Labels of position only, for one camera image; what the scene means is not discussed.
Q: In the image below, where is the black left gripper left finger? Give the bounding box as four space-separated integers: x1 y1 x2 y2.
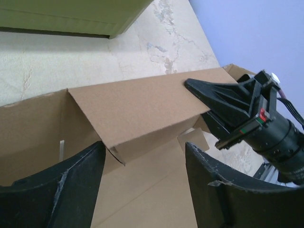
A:
0 141 106 228

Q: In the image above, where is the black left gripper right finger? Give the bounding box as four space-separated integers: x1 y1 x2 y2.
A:
185 142 304 228

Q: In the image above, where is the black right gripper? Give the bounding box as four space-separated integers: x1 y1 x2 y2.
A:
184 71 304 184

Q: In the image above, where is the brown cardboard box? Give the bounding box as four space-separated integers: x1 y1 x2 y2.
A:
0 64 247 228

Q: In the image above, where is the olive green plastic bin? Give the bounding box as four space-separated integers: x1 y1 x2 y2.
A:
0 0 151 38

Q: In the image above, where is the aluminium frame rail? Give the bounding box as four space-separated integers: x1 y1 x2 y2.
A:
253 160 282 185

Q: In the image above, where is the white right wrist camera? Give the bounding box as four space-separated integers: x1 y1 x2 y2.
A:
271 73 280 84

